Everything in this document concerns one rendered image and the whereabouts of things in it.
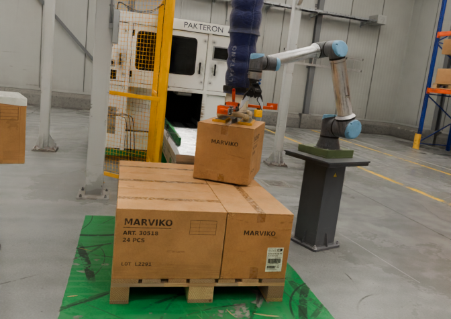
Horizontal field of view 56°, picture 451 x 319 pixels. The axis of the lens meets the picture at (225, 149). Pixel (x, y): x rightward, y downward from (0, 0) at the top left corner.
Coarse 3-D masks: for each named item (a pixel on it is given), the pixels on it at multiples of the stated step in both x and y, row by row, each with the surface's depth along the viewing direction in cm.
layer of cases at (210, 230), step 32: (128, 192) 253; (160, 192) 261; (192, 192) 269; (224, 192) 278; (256, 192) 287; (128, 224) 226; (160, 224) 230; (192, 224) 234; (224, 224) 238; (256, 224) 243; (288, 224) 247; (128, 256) 229; (160, 256) 234; (192, 256) 238; (224, 256) 242; (256, 256) 247
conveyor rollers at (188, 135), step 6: (180, 132) 528; (186, 132) 539; (192, 132) 541; (186, 138) 486; (192, 138) 488; (174, 144) 438; (186, 144) 443; (192, 144) 451; (180, 150) 405; (186, 150) 414; (192, 150) 415
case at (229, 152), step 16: (208, 128) 296; (224, 128) 294; (240, 128) 291; (256, 128) 300; (208, 144) 298; (224, 144) 295; (240, 144) 293; (256, 144) 312; (208, 160) 300; (224, 160) 297; (240, 160) 295; (256, 160) 325; (208, 176) 301; (224, 176) 299; (240, 176) 296
